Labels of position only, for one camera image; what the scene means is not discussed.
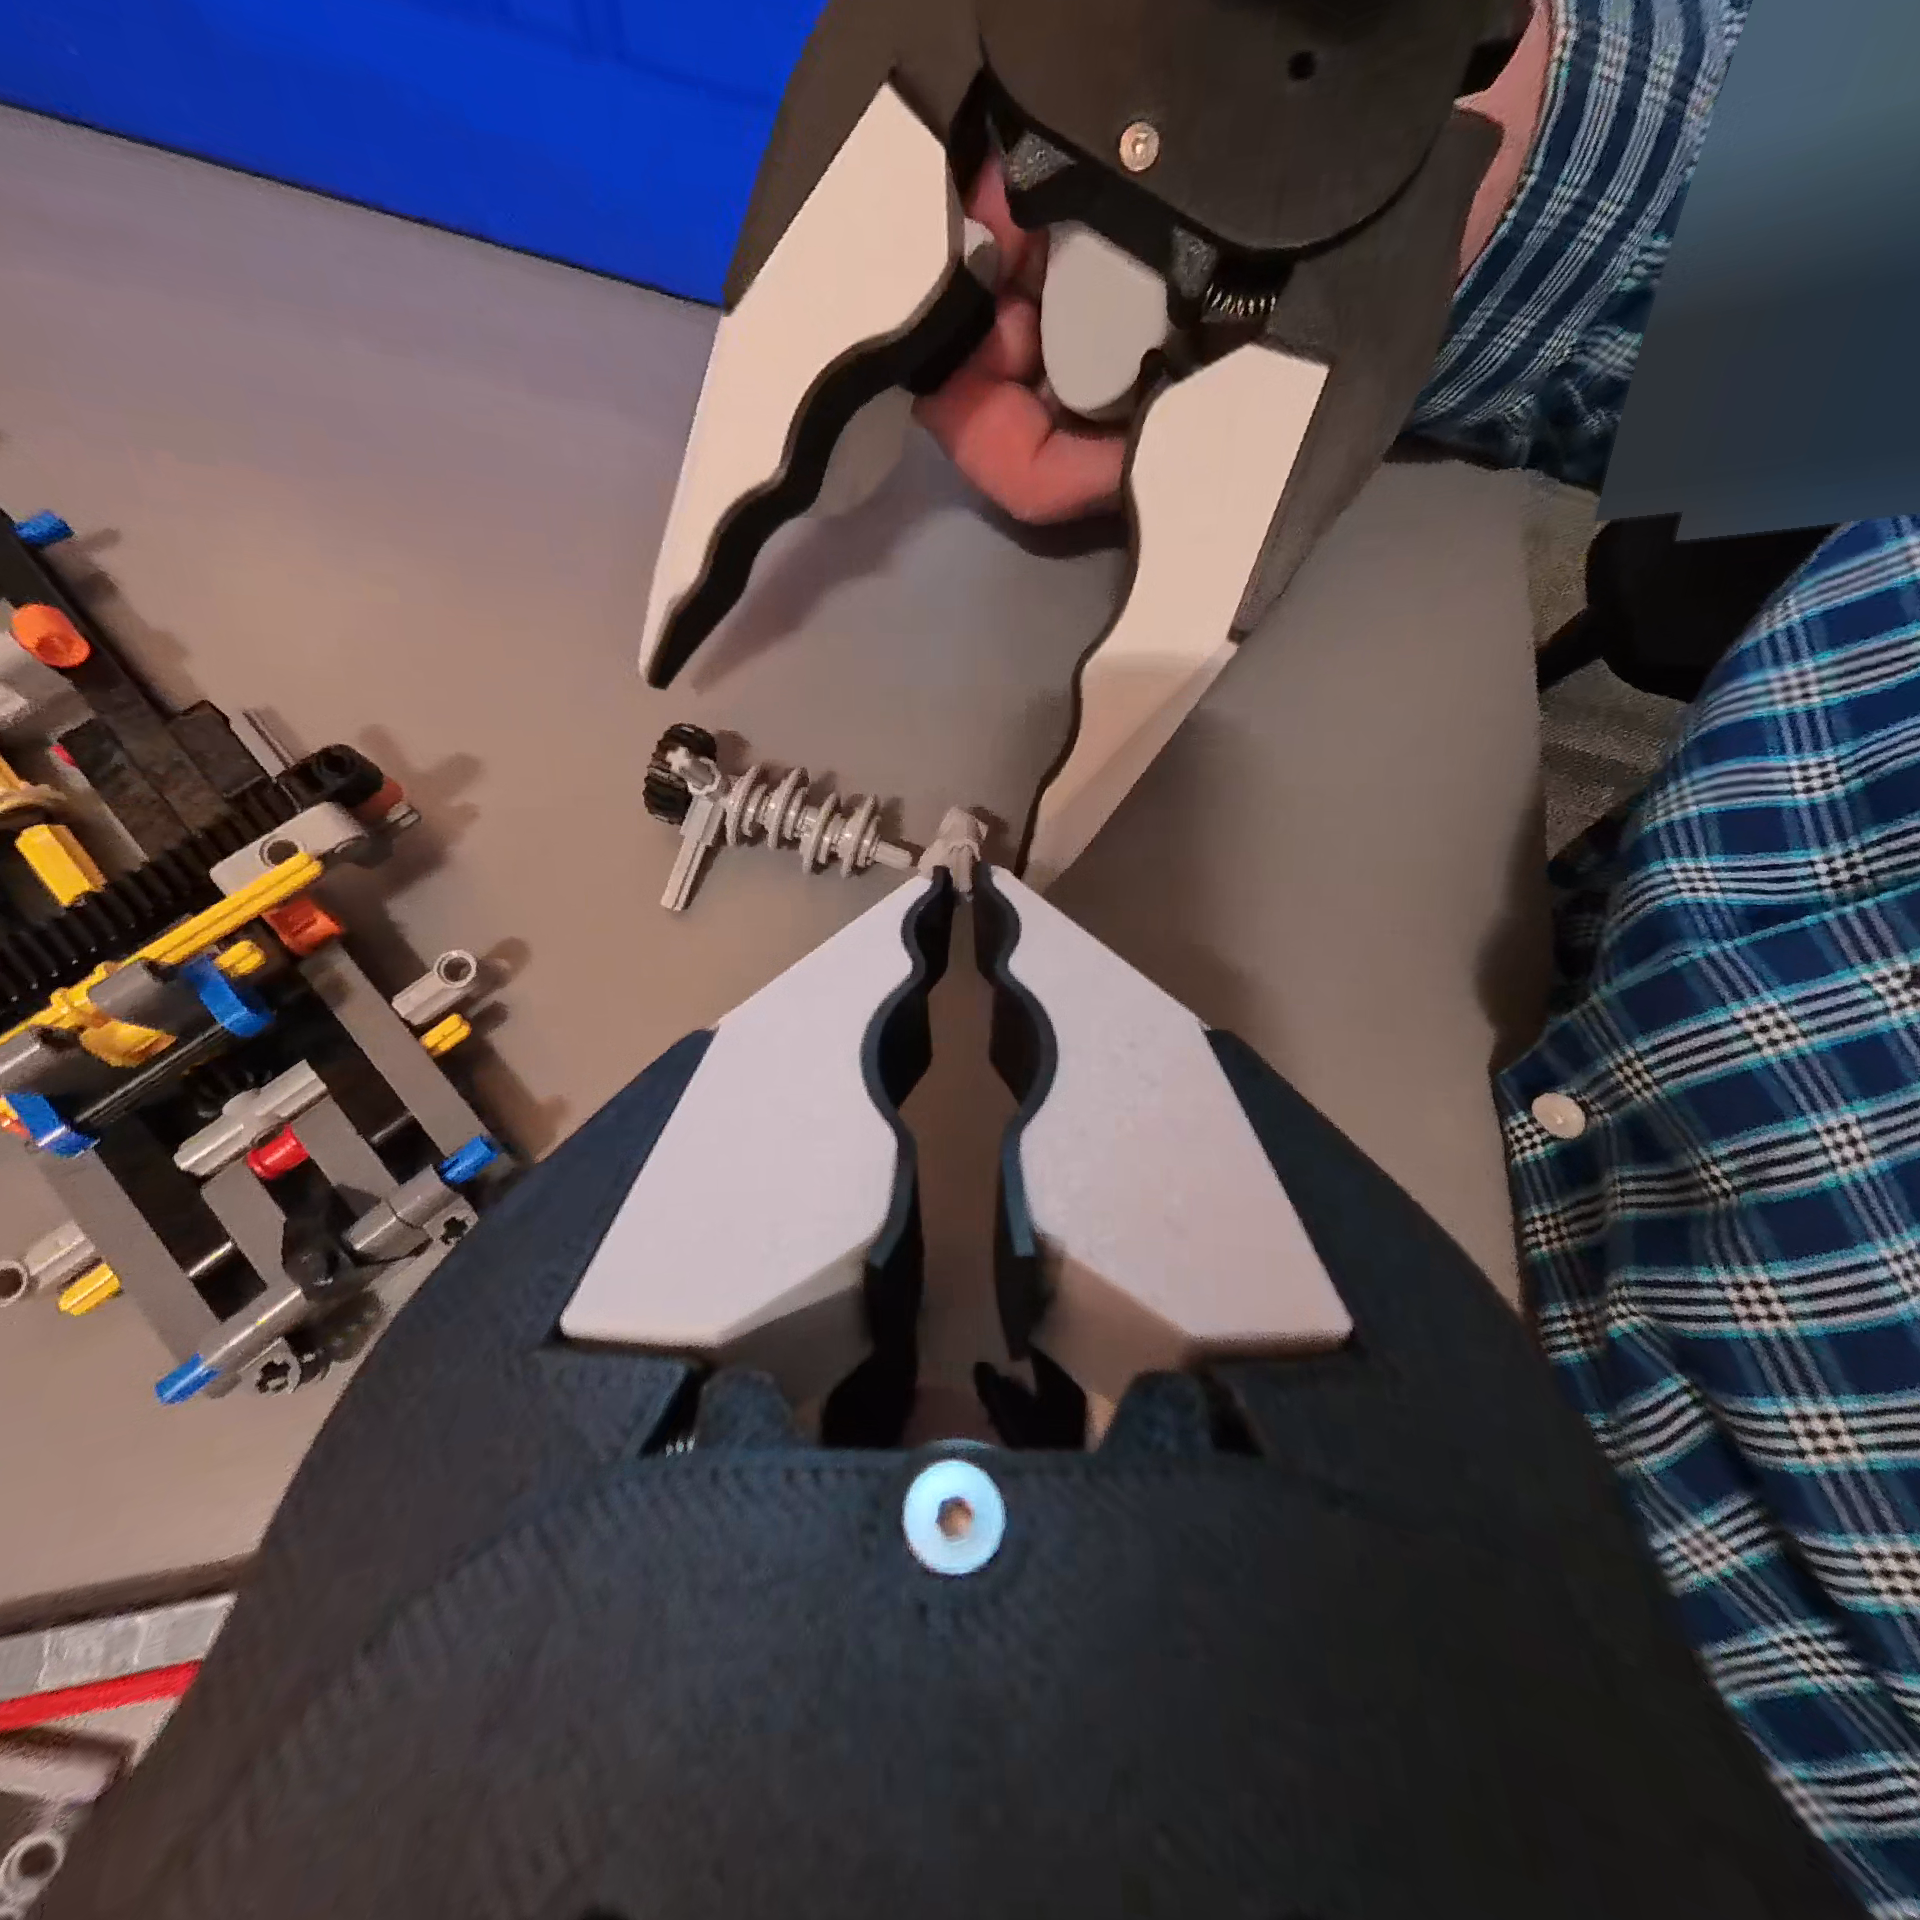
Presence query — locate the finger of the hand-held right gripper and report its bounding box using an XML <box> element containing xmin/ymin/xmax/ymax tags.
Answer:
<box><xmin>1018</xmin><ymin>347</ymin><xmax>1337</xmax><ymax>885</ymax></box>
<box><xmin>637</xmin><ymin>67</ymin><xmax>999</xmax><ymax>695</ymax></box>

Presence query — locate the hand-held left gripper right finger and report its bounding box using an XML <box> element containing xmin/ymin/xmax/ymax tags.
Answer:
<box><xmin>966</xmin><ymin>867</ymin><xmax>1355</xmax><ymax>1430</ymax></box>

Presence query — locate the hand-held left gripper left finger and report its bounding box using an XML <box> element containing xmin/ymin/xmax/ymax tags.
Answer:
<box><xmin>557</xmin><ymin>870</ymin><xmax>963</xmax><ymax>1450</ymax></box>

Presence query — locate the grey lego axle assembly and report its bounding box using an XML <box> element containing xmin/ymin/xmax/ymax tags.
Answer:
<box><xmin>643</xmin><ymin>723</ymin><xmax>995</xmax><ymax>917</ymax></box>

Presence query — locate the person's right forearm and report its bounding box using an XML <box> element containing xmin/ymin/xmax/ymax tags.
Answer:
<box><xmin>1388</xmin><ymin>0</ymin><xmax>1757</xmax><ymax>488</ymax></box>

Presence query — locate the lego chassis assembly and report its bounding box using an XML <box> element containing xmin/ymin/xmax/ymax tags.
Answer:
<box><xmin>0</xmin><ymin>509</ymin><xmax>506</xmax><ymax>1404</ymax></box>

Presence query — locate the person's right hand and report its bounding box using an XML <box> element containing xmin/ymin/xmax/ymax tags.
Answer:
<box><xmin>911</xmin><ymin>158</ymin><xmax>1143</xmax><ymax>528</ymax></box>

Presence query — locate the black chair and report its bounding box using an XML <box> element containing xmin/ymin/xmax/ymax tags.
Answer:
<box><xmin>1535</xmin><ymin>516</ymin><xmax>1839</xmax><ymax>707</ymax></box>

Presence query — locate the blue panel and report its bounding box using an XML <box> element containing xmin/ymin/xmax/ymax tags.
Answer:
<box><xmin>0</xmin><ymin>0</ymin><xmax>829</xmax><ymax>312</ymax></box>

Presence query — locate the person's blue plaid shirt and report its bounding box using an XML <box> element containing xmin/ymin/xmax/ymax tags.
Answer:
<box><xmin>1487</xmin><ymin>516</ymin><xmax>1920</xmax><ymax>1920</ymax></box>

